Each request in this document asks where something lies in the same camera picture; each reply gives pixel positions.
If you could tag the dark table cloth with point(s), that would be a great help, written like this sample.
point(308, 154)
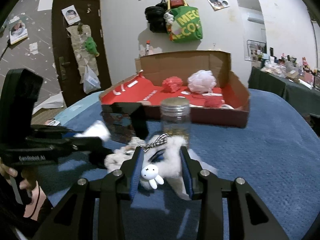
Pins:
point(275, 87)

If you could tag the small white device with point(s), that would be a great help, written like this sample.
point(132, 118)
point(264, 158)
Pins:
point(53, 123)

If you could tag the clear plastic bag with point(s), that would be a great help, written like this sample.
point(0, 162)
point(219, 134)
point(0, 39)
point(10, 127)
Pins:
point(91, 81)

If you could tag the small white plush toy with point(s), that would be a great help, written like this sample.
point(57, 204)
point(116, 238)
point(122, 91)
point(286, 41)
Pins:
point(168, 17)

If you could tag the black fluffy scrunchie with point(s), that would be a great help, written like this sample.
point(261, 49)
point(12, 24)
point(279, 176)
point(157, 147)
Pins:
point(100, 157)

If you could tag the cream crochet scrunchie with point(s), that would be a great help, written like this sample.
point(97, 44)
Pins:
point(117, 157)

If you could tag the red plush rabbit toy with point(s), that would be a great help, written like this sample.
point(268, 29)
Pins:
point(213, 102)

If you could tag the white mesh bath pouf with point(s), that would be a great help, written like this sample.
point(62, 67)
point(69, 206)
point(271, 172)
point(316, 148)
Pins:
point(201, 81)

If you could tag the person's left hand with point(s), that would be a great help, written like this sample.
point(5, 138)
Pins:
point(27, 185)

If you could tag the blue blanket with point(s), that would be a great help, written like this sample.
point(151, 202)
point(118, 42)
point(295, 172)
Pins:
point(250, 167)

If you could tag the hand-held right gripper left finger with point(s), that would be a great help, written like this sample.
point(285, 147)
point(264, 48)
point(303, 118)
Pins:
point(136, 177)

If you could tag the green plush toy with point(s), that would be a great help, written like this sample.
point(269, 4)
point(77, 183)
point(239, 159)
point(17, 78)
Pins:
point(91, 45)

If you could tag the green tote bag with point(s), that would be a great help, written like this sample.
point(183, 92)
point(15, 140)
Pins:
point(187, 25)

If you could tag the black bag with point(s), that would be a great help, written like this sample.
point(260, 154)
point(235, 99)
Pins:
point(155, 17)

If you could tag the clutter of cosmetics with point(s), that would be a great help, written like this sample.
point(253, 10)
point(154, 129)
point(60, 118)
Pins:
point(285, 67)

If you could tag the white paper sheet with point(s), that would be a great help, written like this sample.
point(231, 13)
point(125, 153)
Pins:
point(50, 103)

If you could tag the wall mirror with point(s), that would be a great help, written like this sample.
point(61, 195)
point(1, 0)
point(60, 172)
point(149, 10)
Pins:
point(250, 30)

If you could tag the white bottle with red cap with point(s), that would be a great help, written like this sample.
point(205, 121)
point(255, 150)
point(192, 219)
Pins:
point(148, 47)

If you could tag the light blue bedsheet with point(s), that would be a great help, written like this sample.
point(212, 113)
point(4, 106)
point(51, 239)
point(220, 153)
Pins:
point(77, 107)

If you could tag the white fluffy rabbit hair clip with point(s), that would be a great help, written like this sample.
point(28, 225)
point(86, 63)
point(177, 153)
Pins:
point(172, 160)

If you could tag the person's left forearm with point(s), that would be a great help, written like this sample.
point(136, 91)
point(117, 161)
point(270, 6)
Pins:
point(30, 220)

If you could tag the red mesh bath pouf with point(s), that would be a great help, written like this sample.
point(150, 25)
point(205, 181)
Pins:
point(172, 85)

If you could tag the cardboard box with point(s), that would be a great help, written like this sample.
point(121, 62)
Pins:
point(175, 65)

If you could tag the pink plush toy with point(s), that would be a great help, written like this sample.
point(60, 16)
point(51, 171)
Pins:
point(143, 52)

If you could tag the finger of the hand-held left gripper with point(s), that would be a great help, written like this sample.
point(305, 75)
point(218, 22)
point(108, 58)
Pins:
point(138, 122)
point(82, 145)

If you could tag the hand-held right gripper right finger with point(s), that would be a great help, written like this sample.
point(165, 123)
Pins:
point(187, 175)

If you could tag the glass jar with metal lid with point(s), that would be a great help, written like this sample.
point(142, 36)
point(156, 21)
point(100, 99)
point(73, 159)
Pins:
point(175, 120)

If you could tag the hanging door organiser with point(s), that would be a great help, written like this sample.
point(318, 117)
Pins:
point(80, 47)

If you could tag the door photo print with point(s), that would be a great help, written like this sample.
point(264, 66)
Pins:
point(70, 14)

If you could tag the dark brown door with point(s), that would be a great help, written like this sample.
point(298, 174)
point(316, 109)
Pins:
point(60, 45)

